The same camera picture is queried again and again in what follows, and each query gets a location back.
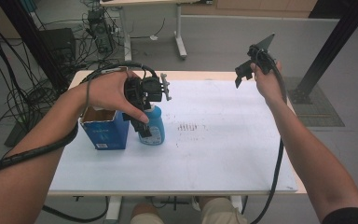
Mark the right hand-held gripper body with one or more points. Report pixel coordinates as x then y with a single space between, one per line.
262 59

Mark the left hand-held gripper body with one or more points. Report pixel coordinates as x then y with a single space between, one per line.
146 90

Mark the blue plastic bottle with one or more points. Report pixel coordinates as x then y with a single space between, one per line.
155 124

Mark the blue cardboard box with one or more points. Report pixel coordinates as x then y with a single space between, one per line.
105 132

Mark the person's right hand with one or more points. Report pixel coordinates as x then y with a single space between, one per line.
268 84

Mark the person's left hand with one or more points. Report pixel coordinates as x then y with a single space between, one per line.
108 90

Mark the wooden cabinet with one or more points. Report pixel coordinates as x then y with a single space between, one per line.
261 7

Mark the white-legged background desk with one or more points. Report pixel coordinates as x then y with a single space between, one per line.
180 34

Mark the dark computer tower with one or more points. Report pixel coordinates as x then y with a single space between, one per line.
101 31

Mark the dark grid floor mat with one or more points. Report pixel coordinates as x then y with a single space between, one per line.
320 109

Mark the white table mat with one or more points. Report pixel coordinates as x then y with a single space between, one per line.
214 155

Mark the white table leg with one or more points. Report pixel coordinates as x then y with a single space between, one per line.
114 208
236 202

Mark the person's left leg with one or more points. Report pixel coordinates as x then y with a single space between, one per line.
146 216

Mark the person's leg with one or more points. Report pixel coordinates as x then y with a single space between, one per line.
146 216
220 211

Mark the black equipment box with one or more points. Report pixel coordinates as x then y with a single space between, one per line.
59 43

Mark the person's right leg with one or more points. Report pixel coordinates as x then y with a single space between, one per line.
220 211

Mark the person's black sleeve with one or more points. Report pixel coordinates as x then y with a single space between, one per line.
351 217

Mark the black metal post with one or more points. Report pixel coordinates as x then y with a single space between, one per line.
31 37
332 43

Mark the black floor base plate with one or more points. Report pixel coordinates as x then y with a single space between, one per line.
15 137

